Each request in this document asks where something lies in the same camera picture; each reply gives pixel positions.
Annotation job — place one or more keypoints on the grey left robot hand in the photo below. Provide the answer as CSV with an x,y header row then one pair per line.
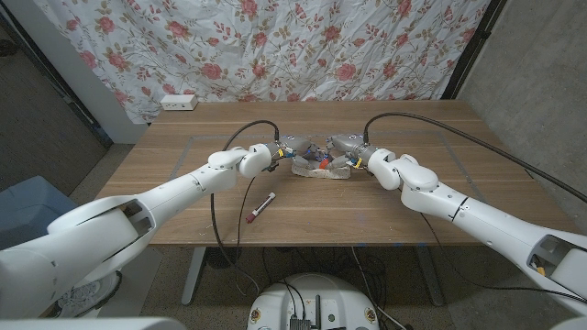
x,y
300,146

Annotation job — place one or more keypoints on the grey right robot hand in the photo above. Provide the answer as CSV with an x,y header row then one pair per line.
x,y
353,146

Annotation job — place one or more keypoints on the white patterned pen bag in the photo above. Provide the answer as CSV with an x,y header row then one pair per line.
x,y
321,174

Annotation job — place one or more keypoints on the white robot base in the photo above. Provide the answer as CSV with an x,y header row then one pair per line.
x,y
275,302

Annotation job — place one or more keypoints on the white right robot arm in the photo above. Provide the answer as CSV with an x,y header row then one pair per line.
x,y
458,206

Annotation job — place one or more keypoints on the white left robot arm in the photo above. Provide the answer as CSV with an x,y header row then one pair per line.
x,y
183,188

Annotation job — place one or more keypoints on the red and white pen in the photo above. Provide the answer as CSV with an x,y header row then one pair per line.
x,y
260,207

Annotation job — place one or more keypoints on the floral backdrop cloth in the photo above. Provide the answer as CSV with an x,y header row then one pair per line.
x,y
275,46

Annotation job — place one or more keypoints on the white power strip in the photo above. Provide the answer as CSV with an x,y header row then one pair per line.
x,y
179,102

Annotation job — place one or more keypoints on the black round disc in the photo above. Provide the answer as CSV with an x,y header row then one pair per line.
x,y
223,257

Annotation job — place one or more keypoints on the grey table leg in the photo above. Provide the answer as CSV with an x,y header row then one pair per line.
x,y
431,279

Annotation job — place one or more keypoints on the black backdrop stand pole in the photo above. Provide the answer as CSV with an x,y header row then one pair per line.
x,y
475,46

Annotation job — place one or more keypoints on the black antenna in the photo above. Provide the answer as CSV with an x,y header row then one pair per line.
x,y
317,311

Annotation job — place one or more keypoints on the white table leg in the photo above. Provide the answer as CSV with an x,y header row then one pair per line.
x,y
192,279

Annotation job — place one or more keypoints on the black mini computer box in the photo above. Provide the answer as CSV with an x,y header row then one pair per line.
x,y
300,324

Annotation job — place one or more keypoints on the white sneaker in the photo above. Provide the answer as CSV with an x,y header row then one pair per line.
x,y
87,293

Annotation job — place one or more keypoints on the white robot torso edge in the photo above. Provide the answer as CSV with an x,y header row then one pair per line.
x,y
91,324

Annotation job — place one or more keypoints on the blue-grey bin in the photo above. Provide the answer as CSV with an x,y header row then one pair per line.
x,y
32,211

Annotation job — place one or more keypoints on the black frame bar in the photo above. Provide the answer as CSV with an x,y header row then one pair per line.
x,y
68,94

